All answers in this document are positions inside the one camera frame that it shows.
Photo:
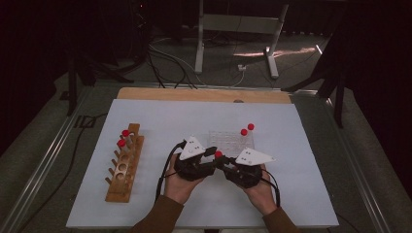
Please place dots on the wooden test tube rack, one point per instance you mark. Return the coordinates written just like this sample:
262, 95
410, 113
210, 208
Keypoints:
118, 194

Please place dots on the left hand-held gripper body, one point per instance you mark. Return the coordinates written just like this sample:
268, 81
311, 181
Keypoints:
192, 168

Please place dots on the red-capped test tube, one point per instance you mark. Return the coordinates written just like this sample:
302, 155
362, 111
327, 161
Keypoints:
218, 154
121, 143
125, 133
244, 132
250, 126

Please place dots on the black stand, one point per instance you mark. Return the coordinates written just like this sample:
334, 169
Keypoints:
72, 84
338, 103

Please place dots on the person's right hand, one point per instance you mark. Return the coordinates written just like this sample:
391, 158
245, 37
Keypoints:
264, 197

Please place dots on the white desk frame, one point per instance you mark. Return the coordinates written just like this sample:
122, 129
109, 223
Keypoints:
239, 24

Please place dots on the metal floor rail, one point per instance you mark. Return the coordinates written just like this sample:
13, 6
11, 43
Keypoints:
355, 161
45, 161

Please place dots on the white table mat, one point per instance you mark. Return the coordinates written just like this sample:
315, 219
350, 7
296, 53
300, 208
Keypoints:
162, 123

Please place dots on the clear plastic tube rack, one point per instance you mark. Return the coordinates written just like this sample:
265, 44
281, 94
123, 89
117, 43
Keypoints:
228, 142

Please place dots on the person's left hand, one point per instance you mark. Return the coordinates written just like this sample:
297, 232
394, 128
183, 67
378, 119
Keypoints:
179, 189

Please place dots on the white plug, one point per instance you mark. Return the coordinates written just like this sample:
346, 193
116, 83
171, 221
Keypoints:
241, 67

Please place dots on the black equipment rack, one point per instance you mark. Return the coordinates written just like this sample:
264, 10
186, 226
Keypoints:
141, 19

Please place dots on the black curtain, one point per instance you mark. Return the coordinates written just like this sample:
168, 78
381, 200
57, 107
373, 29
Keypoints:
26, 64
382, 81

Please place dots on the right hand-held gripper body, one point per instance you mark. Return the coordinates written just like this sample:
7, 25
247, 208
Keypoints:
243, 176

